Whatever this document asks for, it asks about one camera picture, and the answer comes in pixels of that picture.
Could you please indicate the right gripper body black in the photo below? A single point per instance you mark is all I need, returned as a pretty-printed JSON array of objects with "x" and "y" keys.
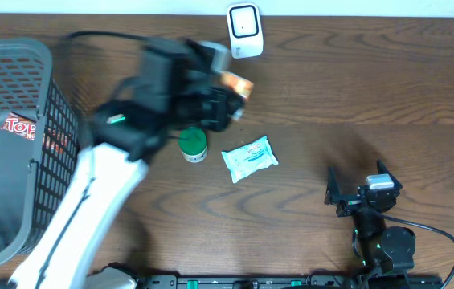
[{"x": 350, "y": 205}]

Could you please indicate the grey plastic shopping basket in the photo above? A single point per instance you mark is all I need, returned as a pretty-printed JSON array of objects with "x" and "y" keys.
[{"x": 33, "y": 180}]

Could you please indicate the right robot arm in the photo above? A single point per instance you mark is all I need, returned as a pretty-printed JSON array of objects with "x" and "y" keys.
[{"x": 386, "y": 252}]

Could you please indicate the red Top chocolate bar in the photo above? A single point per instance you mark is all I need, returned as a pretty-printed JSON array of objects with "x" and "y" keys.
[{"x": 53, "y": 139}]

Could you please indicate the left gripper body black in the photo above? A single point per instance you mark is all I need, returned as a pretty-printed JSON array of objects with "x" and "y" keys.
[{"x": 206, "y": 110}]

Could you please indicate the orange snack packet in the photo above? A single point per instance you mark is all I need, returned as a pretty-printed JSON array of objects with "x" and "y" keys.
[{"x": 239, "y": 85}]

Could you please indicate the black mounting rail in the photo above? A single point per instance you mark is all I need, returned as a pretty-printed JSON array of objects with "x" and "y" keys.
[{"x": 317, "y": 280}]

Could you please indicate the white barcode scanner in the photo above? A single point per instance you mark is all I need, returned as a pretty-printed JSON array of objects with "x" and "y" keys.
[{"x": 245, "y": 30}]

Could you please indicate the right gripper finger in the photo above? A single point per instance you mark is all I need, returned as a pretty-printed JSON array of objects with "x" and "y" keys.
[
  {"x": 382, "y": 169},
  {"x": 332, "y": 193}
]

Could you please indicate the green lid white jar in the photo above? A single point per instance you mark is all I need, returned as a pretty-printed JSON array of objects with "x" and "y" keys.
[{"x": 193, "y": 144}]

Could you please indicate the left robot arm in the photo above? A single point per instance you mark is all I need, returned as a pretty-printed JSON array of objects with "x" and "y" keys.
[{"x": 178, "y": 86}]

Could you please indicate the teal wet wipes pack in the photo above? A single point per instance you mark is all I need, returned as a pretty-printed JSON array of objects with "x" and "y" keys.
[{"x": 247, "y": 159}]

